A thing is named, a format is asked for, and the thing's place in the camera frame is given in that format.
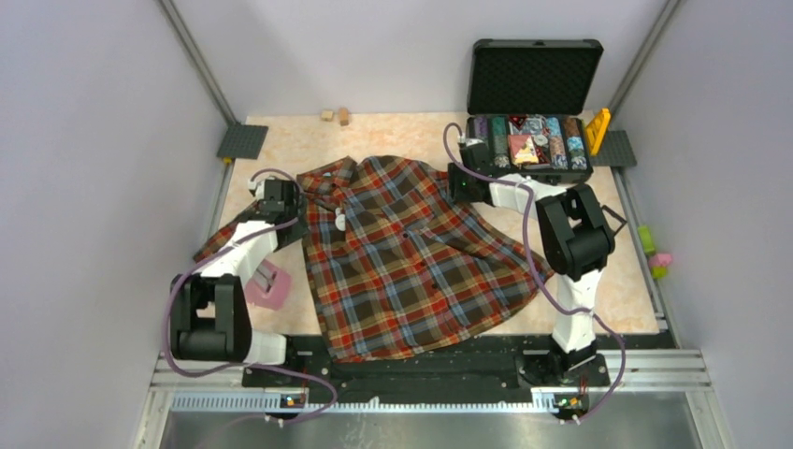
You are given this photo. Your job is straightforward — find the plaid flannel shirt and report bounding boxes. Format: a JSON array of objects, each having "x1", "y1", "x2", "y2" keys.
[{"x1": 193, "y1": 154, "x2": 553, "y2": 364}]

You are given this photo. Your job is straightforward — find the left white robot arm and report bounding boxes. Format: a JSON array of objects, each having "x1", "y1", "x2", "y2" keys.
[{"x1": 164, "y1": 171, "x2": 307, "y2": 366}]

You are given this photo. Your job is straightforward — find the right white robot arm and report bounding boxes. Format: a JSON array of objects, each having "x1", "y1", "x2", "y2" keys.
[{"x1": 451, "y1": 137, "x2": 615, "y2": 372}]

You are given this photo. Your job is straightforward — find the black brooch display tray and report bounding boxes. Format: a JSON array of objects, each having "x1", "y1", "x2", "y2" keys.
[{"x1": 600, "y1": 204, "x2": 628, "y2": 235}]

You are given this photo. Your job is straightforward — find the wooden block right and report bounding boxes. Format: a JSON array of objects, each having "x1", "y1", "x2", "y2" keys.
[{"x1": 338, "y1": 108, "x2": 351, "y2": 126}]

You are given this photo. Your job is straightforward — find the pink metronome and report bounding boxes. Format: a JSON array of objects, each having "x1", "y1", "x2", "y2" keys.
[{"x1": 244, "y1": 260, "x2": 293, "y2": 311}]

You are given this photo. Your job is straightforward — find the left grey baseplate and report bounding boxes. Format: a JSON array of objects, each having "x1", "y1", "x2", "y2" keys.
[{"x1": 216, "y1": 123, "x2": 269, "y2": 160}]

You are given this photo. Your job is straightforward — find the grey baseplate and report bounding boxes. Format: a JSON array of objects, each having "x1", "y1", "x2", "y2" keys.
[
  {"x1": 216, "y1": 123, "x2": 269, "y2": 160},
  {"x1": 590, "y1": 130, "x2": 637, "y2": 168}
]

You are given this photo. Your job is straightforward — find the black poker chip case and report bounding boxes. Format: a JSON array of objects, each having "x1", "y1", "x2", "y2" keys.
[{"x1": 466, "y1": 38, "x2": 604, "y2": 185}]

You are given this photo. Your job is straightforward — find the yellow plastic toy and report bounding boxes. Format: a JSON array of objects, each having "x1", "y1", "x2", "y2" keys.
[{"x1": 584, "y1": 108, "x2": 612, "y2": 157}]

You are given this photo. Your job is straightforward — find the right grey baseplate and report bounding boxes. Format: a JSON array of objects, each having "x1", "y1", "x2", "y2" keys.
[{"x1": 590, "y1": 130, "x2": 637, "y2": 168}]

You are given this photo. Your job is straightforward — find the green pink toy pieces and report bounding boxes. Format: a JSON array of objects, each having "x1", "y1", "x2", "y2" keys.
[{"x1": 637, "y1": 225, "x2": 673, "y2": 280}]

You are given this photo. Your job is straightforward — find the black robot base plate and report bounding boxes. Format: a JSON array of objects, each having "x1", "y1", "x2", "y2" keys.
[{"x1": 241, "y1": 334, "x2": 614, "y2": 407}]

